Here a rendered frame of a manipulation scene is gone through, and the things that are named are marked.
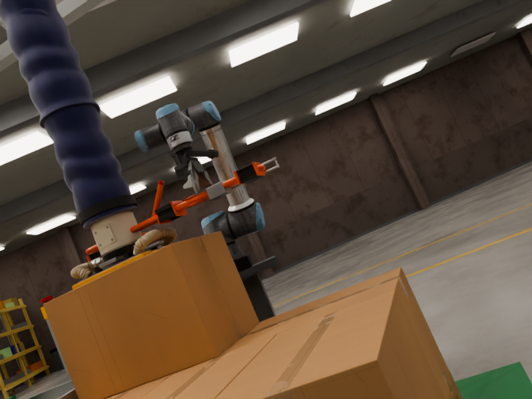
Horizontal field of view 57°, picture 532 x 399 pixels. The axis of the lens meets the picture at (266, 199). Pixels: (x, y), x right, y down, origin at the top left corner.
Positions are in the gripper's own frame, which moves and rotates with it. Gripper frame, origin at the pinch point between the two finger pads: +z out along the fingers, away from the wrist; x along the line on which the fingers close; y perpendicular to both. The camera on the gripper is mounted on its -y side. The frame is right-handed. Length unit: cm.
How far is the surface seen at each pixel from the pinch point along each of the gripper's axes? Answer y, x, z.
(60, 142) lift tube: 42, 12, -41
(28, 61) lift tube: 41, 13, -75
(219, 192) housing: -6.2, 4.4, 2.3
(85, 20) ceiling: 185, -307, -290
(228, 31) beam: 74, -458, -263
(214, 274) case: 9.2, 1.6, 28.2
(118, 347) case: 45, 21, 38
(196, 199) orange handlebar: 3.2, 4.2, 0.9
